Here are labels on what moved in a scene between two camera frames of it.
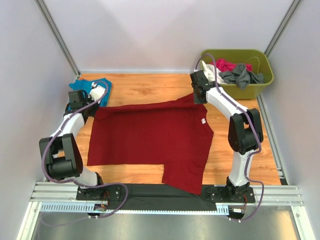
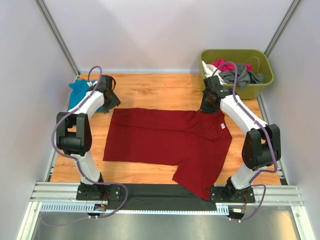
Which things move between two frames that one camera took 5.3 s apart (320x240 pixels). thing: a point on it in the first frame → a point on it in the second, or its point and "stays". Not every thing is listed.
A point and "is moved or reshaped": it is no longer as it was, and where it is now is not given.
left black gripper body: [92, 110] → [108, 101]
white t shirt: [210, 72] stays
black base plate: [154, 197] stays
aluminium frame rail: [281, 195] stays
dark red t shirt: [176, 133] is moved or reshaped
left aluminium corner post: [57, 36] stays
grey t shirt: [242, 77] stays
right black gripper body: [198, 101] → [205, 106]
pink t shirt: [223, 65] stays
